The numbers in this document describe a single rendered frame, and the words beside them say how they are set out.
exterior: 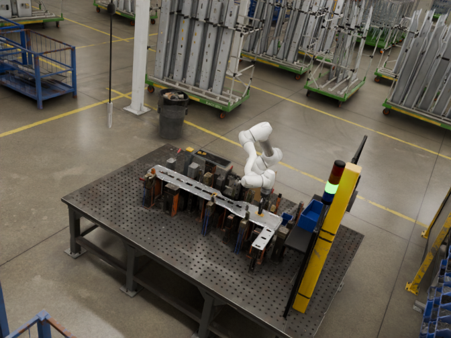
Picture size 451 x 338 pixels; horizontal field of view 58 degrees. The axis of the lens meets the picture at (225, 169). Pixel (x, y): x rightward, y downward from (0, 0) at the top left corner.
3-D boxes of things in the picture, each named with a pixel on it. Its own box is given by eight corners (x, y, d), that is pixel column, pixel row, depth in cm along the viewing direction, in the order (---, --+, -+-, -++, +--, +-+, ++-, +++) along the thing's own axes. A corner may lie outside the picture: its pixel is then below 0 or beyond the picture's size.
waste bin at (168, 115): (147, 133, 669) (150, 92, 632) (168, 124, 710) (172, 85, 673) (171, 145, 650) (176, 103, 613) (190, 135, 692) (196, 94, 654)
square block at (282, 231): (268, 261, 357) (278, 230, 338) (272, 256, 363) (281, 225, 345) (276, 265, 354) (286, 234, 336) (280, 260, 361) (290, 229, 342)
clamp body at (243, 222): (229, 251, 360) (237, 221, 342) (235, 244, 369) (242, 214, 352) (239, 255, 357) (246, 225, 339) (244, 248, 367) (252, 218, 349)
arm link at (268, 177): (269, 182, 352) (256, 183, 347) (273, 167, 344) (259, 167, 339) (274, 189, 344) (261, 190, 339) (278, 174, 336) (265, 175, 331)
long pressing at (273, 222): (143, 173, 391) (143, 172, 390) (157, 164, 409) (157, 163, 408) (274, 232, 347) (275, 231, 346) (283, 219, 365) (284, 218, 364)
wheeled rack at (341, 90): (341, 110, 913) (368, 31, 822) (301, 96, 949) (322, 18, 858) (362, 90, 1061) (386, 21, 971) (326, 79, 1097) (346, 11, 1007)
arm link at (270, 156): (261, 159, 446) (278, 149, 445) (268, 170, 439) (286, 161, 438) (245, 126, 378) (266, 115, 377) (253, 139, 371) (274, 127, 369)
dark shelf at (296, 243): (282, 245, 332) (283, 243, 331) (313, 196, 404) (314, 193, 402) (308, 257, 325) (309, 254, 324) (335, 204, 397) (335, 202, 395)
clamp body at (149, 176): (139, 206, 392) (141, 176, 374) (147, 200, 404) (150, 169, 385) (147, 211, 389) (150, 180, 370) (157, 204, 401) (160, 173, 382)
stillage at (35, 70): (-8, 87, 722) (-15, 33, 674) (31, 78, 785) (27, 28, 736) (39, 109, 680) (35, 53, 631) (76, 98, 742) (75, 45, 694)
